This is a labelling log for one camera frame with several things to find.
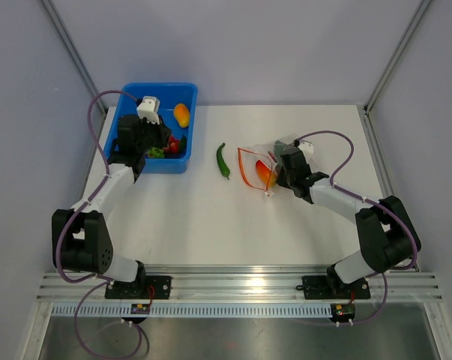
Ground right aluminium corner post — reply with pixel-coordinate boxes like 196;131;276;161
364;0;434;116

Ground left aluminium corner post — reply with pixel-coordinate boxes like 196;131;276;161
38;0;99;98

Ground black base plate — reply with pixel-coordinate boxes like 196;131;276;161
295;274;371;300
105;275;172;300

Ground right side aluminium rail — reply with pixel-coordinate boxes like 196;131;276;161
357;106;420;272

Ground left small circuit board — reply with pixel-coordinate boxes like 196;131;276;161
130;304;151;315

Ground right small circuit board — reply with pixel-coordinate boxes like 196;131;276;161
331;303;356;322

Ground red fake strawberry bunch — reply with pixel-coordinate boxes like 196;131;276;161
163;136;181;154

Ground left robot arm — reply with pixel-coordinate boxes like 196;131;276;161
52;115;172;301

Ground yellow orange fake mango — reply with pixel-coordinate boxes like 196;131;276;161
173;103;190;128

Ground aluminium rail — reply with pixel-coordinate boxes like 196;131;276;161
357;106;420;272
36;265;443;303

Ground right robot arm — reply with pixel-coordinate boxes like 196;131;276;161
277;146;421;299

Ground clear zip top bag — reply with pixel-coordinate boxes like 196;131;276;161
237;136;295;197

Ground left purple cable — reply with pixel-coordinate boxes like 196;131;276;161
55;89;150;356

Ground green fake chili pepper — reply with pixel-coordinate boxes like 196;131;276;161
216;142;230;179

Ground white slotted cable duct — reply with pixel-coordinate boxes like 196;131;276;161
52;302;332;319

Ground aluminium front rail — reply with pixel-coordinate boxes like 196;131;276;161
36;265;443;303

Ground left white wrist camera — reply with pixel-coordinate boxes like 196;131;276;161
136;96;160;125

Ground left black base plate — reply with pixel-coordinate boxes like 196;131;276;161
105;275;172;300

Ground green fake lettuce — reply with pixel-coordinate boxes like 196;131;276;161
146;147;165;159

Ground aluminium corner post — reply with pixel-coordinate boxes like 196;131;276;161
364;0;434;116
38;0;99;98

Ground dark green fake leaf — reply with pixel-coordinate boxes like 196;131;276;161
178;136;187;153

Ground small circuit board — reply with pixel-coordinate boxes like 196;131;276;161
130;304;151;315
331;303;356;322

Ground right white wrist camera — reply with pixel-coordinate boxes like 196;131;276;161
293;139;314;156

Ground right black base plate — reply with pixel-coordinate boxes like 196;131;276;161
295;274;371;300

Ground grey fake fish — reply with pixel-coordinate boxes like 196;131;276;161
273;140;292;158

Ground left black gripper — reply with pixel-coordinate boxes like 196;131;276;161
137;115;173;155

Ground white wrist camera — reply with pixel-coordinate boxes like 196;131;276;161
136;96;160;125
293;139;314;156

